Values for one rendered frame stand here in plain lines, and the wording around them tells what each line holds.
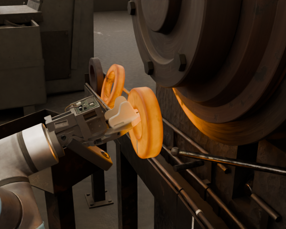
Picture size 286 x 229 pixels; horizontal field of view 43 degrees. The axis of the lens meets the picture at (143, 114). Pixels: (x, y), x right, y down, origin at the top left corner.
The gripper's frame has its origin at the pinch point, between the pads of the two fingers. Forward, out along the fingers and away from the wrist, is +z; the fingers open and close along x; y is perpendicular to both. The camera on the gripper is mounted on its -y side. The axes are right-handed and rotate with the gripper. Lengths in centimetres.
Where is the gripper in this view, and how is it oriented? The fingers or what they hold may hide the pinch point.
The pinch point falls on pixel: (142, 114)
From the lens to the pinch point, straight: 79.2
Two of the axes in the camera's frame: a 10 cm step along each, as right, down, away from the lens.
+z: 9.1, -3.7, 1.8
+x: -3.2, -3.6, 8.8
